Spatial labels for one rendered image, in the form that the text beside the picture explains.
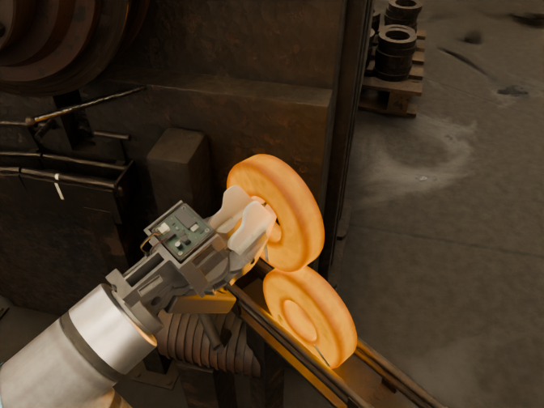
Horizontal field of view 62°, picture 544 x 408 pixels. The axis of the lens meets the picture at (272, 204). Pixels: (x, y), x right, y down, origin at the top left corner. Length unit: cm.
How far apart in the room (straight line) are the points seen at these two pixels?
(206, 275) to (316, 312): 15
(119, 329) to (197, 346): 40
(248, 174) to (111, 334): 23
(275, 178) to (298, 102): 26
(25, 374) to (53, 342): 4
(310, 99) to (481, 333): 105
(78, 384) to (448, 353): 120
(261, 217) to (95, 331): 21
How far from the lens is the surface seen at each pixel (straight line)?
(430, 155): 221
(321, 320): 58
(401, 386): 64
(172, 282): 50
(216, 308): 58
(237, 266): 51
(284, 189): 50
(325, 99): 75
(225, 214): 54
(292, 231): 52
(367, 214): 182
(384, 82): 243
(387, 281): 162
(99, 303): 49
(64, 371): 49
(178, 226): 49
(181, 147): 78
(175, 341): 87
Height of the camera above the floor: 124
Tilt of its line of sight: 43 degrees down
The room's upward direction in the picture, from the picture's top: straight up
